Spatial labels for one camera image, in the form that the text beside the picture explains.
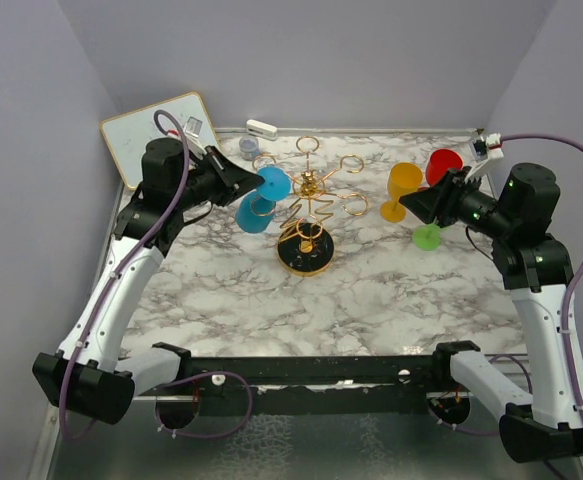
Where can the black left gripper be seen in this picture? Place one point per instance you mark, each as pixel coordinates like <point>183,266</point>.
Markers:
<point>241,179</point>

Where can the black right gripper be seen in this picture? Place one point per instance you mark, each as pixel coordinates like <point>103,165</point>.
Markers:
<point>430,203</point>

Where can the blue wine glass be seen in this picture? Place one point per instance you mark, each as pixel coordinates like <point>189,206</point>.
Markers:
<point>257,209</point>

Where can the green wine glass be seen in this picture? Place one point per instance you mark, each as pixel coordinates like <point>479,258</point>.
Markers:
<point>427,237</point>

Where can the yellow wine glass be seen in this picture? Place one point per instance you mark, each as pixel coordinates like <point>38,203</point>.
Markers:
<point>404,179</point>

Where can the red wine glass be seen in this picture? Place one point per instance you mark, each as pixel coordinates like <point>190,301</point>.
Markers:
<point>440,161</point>

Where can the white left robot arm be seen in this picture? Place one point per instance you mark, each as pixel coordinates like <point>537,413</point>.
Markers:
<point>86,374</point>

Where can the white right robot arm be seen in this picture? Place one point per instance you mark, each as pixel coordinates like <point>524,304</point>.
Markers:
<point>536,269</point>

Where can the white stapler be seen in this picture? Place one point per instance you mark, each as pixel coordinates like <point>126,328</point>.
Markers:
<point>261,129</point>

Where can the gold-framed whiteboard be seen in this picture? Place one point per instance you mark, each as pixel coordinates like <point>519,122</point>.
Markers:
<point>126,135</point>

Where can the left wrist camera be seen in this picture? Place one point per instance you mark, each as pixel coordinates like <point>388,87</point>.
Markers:
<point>198,134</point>

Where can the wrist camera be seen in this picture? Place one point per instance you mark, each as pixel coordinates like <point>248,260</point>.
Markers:
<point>198,134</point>
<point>488,153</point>

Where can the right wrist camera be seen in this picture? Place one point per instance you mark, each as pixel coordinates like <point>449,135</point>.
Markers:
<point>488,153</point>

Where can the gold wire glass rack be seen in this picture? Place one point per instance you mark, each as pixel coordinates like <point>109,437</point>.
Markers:
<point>305,247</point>

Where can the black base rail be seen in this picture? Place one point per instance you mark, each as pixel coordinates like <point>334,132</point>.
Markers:
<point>309,385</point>

